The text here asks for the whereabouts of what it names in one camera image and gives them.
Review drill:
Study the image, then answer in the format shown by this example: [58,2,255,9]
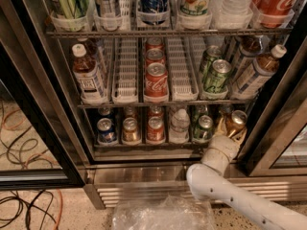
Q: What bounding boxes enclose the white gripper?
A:
[207,118,247,163]

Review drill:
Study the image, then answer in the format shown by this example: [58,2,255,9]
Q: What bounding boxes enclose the orange soda can front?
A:
[225,110,248,137]

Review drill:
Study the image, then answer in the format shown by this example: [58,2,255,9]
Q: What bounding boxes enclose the orange soda can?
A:
[225,110,248,137]
[218,103,234,120]

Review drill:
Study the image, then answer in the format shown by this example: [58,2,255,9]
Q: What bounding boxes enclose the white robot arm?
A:
[186,118,307,230]

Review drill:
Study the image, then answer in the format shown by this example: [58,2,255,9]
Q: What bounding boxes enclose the orange soda can behind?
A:
[218,103,234,120]

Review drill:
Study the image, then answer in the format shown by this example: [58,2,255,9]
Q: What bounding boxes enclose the green soda can bottom front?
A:
[193,115,213,141]

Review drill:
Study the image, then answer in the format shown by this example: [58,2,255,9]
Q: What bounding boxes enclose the green soda can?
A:
[192,104,209,123]
[193,115,213,141]

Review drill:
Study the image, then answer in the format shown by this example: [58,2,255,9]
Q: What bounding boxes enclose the green soda can bottom behind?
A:
[192,104,209,123]

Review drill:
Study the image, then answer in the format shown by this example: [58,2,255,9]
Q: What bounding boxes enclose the right glass fridge door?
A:
[238,38,307,177]

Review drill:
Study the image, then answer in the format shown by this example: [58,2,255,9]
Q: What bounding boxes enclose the glass fridge door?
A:
[0,0,87,190]
[238,38,307,177]

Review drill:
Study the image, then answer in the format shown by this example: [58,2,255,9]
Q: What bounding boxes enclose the green can middle front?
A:
[203,59,232,93]

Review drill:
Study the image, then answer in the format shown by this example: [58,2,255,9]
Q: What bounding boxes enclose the red soda can bottom front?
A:
[147,116,164,142]

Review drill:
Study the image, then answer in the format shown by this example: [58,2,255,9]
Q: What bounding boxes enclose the red soda can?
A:
[148,105,164,118]
[147,116,164,142]

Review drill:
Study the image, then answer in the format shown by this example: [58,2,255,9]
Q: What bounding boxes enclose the red soda can bottom behind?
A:
[148,105,164,118]

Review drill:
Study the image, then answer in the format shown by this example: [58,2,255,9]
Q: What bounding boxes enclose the green can middle behind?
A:
[200,45,223,77]

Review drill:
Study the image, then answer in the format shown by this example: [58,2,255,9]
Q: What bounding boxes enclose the red cola can middle front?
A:
[145,63,168,97]

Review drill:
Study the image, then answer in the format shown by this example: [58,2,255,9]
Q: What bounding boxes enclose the red cola can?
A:
[145,37,164,50]
[145,49,166,66]
[145,63,168,97]

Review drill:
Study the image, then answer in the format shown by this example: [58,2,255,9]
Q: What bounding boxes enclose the gold soda can front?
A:
[123,117,140,143]

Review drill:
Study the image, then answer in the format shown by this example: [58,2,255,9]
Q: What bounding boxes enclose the gold soda can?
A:
[123,117,140,143]
[124,106,138,119]

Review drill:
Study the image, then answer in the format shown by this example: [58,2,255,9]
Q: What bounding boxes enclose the gold soda can behind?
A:
[124,106,138,119]

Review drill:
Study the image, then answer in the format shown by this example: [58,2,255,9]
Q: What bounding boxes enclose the blue soda can front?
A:
[97,118,117,144]

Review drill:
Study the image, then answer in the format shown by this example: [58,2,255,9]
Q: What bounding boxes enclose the blue soda can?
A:
[98,107,115,120]
[97,118,117,144]

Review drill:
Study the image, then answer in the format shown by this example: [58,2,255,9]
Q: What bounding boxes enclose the steel fridge base grille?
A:
[83,161,307,210]

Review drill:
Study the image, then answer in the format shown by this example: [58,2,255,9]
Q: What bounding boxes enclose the blue soda can behind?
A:
[98,107,115,120]

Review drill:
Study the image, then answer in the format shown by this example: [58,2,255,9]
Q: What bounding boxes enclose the silver can top shelf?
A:
[95,0,121,18]

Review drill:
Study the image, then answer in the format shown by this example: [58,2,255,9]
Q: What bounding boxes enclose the left glass fridge door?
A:
[0,0,87,190]

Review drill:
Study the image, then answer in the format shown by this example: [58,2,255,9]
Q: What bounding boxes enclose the clear water bottle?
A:
[169,108,190,144]

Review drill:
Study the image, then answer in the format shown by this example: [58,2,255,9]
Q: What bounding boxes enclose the tea bottle right front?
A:
[232,44,287,96]

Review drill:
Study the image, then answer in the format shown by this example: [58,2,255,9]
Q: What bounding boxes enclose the tea bottle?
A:
[72,43,105,100]
[232,44,287,96]
[231,35,263,80]
[78,38,107,81]

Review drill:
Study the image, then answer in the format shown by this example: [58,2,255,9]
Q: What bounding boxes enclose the tea bottle right behind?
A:
[231,35,263,80]

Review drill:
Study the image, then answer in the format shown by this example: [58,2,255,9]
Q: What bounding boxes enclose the empty white tray right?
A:
[166,38,199,102]

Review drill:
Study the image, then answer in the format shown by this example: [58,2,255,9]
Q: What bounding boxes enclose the empty white tray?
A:
[166,38,199,102]
[112,38,138,104]

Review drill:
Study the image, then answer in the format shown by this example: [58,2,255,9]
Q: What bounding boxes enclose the clear plastic bag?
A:
[111,195,216,230]

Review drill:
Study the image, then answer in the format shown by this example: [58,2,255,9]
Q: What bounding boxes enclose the empty white tray left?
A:
[112,38,138,104]

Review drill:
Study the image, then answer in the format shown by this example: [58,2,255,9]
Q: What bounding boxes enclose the red cola bottle top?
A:
[251,0,295,29]

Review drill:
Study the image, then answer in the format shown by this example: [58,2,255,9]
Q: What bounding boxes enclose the tea bottle left front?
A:
[72,43,105,100]

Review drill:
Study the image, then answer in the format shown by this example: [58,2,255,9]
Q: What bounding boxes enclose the tea bottle left behind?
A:
[78,38,107,81]

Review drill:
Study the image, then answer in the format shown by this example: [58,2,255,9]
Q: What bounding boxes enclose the black cables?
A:
[0,99,59,230]

